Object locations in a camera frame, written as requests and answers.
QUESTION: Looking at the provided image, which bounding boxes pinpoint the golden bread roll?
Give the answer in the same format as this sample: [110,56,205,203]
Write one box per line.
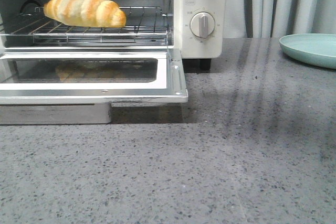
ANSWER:
[44,0,127,28]

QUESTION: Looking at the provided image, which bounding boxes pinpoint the glass oven door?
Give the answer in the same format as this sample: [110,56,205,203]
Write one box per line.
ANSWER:
[1,49,188,125]

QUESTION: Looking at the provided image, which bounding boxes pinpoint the black oven foot right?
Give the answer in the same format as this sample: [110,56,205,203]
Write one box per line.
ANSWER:
[199,59,212,71]

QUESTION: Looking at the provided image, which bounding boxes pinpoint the lower white oven knob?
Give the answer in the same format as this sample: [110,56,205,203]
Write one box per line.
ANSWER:
[190,12,215,39]

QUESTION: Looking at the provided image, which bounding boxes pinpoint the grey curtain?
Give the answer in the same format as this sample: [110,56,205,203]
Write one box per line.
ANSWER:
[223,0,335,38]

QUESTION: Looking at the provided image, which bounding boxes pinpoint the light green plate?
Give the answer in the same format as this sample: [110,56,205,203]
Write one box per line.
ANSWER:
[279,34,335,69]

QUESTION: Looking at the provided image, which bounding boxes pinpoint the metal wire oven rack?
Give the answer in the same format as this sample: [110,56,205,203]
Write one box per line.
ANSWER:
[1,6,173,47]

